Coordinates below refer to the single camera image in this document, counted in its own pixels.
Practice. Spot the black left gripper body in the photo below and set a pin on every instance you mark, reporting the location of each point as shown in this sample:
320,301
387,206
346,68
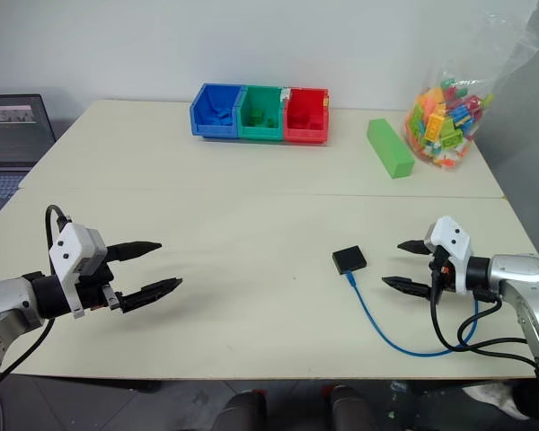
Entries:
96,292

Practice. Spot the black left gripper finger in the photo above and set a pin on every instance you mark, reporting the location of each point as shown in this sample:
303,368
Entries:
135,250
152,291

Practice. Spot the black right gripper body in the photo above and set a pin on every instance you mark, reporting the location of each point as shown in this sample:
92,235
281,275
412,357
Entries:
442,274

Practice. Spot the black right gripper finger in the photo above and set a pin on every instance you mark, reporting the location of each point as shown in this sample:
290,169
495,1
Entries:
409,286
415,246

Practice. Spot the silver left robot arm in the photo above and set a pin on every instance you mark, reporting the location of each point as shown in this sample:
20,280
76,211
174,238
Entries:
9,301

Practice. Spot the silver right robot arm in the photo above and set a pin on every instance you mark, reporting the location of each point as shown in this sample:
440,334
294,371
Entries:
521,274

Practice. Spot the small black square box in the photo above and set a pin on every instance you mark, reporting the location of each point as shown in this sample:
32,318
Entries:
349,259

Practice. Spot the long green rectangular block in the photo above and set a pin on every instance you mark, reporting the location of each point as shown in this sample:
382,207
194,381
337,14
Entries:
388,148

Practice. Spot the clear bag of toy bricks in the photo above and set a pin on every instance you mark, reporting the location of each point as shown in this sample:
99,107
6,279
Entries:
444,125

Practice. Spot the white crumpled cloth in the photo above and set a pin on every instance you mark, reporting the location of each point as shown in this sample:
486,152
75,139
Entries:
494,397

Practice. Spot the dark rounded shape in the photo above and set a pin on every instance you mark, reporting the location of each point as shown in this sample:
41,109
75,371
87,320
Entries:
350,408
247,410

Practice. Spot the blue toy bricks pile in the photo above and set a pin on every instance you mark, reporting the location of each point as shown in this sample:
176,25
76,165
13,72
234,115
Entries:
221,117

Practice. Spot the red plastic storage bin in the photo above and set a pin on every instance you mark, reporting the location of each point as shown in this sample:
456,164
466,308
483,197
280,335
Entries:
303,134

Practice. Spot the red toy bricks pile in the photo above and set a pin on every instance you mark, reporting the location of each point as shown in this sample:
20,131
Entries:
312,122

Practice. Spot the blue plastic storage bin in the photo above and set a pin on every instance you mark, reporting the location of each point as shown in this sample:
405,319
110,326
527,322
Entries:
206,101

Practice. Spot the green plastic storage bin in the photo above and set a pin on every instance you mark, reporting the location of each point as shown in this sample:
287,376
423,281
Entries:
258,132

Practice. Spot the grey laptop computer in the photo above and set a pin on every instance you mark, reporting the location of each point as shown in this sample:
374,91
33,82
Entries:
9,134

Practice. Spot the green toy bricks pile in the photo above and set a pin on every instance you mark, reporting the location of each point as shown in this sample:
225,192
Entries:
256,117

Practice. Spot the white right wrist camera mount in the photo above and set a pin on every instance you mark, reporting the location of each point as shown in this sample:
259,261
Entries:
453,244

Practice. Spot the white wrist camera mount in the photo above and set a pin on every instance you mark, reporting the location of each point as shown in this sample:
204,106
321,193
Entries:
453,244
69,251

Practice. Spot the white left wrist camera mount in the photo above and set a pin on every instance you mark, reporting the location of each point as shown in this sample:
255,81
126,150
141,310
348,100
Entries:
69,251

